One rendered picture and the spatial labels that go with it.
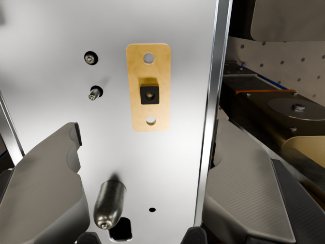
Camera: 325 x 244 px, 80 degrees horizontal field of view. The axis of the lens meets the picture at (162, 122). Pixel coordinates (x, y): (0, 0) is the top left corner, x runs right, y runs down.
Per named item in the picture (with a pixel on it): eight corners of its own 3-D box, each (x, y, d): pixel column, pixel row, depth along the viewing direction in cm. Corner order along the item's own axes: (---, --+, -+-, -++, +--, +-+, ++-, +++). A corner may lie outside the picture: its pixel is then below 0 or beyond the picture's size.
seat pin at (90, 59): (100, 59, 19) (94, 64, 16) (92, 59, 18) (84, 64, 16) (99, 51, 18) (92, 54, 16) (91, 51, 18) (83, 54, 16)
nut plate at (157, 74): (169, 129, 20) (170, 135, 19) (133, 130, 20) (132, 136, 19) (170, 43, 17) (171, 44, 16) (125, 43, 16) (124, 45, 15)
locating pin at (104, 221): (128, 189, 26) (121, 237, 20) (104, 190, 26) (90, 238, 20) (126, 170, 25) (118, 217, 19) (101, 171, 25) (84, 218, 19)
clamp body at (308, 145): (242, 85, 50) (385, 187, 19) (196, 85, 50) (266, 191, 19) (247, 58, 47) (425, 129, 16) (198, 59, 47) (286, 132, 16)
